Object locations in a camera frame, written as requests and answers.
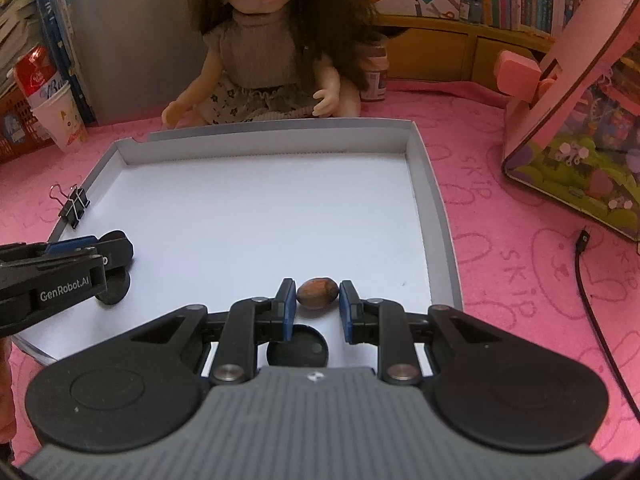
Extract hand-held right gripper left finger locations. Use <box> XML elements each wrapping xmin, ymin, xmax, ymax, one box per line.
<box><xmin>120</xmin><ymin>278</ymin><xmax>297</xmax><ymax>386</ymax></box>

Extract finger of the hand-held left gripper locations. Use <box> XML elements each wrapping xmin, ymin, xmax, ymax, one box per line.
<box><xmin>0</xmin><ymin>236</ymin><xmax>99</xmax><ymax>262</ymax></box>
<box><xmin>0</xmin><ymin>230</ymin><xmax>135</xmax><ymax>282</ymax></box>

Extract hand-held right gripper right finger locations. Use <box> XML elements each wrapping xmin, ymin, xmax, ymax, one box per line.
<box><xmin>339</xmin><ymin>280</ymin><xmax>516</xmax><ymax>386</ymax></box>

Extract brown nut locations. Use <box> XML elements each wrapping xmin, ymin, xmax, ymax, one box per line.
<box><xmin>296</xmin><ymin>277</ymin><xmax>338</xmax><ymax>307</ymax></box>

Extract black round disc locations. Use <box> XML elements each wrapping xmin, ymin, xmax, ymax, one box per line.
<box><xmin>95</xmin><ymin>265</ymin><xmax>132</xmax><ymax>306</ymax></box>
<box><xmin>266</xmin><ymin>325</ymin><xmax>330</xmax><ymax>368</ymax></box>

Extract white cardboard tray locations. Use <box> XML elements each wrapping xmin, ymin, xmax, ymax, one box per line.
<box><xmin>10</xmin><ymin>119</ymin><xmax>465</xmax><ymax>366</ymax></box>

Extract black binder clip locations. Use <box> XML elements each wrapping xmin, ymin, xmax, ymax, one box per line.
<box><xmin>48</xmin><ymin>184</ymin><xmax>92</xmax><ymax>231</ymax></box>

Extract white paper cup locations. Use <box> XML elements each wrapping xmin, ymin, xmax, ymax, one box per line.
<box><xmin>31</xmin><ymin>82</ymin><xmax>88</xmax><ymax>153</ymax></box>

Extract orange plastic basket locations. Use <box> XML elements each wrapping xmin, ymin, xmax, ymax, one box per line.
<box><xmin>0</xmin><ymin>85</ymin><xmax>56</xmax><ymax>163</ymax></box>

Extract grey storage box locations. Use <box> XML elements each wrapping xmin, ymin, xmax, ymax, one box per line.
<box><xmin>67</xmin><ymin>0</ymin><xmax>206</xmax><ymax>126</ymax></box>

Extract blue upright books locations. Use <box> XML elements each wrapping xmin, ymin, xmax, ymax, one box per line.
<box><xmin>32</xmin><ymin>0</ymin><xmax>98</xmax><ymax>126</ymax></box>

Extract small brown jar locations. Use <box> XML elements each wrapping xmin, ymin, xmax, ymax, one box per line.
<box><xmin>357</xmin><ymin>42</ymin><xmax>390</xmax><ymax>102</ymax></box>

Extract stack of worn books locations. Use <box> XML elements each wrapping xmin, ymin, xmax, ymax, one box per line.
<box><xmin>0</xmin><ymin>0</ymin><xmax>46</xmax><ymax>96</ymax></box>

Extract long-haired baby doll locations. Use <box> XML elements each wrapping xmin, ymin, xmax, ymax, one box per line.
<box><xmin>162</xmin><ymin>0</ymin><xmax>386</xmax><ymax>128</ymax></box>

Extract wooden desk organizer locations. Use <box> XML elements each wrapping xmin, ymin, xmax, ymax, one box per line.
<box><xmin>372</xmin><ymin>12</ymin><xmax>556</xmax><ymax>93</ymax></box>

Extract pink foam block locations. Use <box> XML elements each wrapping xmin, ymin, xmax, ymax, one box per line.
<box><xmin>494</xmin><ymin>50</ymin><xmax>543</xmax><ymax>103</ymax></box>

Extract pink house-shaped toy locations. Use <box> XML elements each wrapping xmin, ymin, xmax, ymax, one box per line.
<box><xmin>502</xmin><ymin>0</ymin><xmax>640</xmax><ymax>241</ymax></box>

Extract black cable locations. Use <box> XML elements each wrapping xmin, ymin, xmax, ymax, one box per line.
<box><xmin>574</xmin><ymin>227</ymin><xmax>640</xmax><ymax>418</ymax></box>

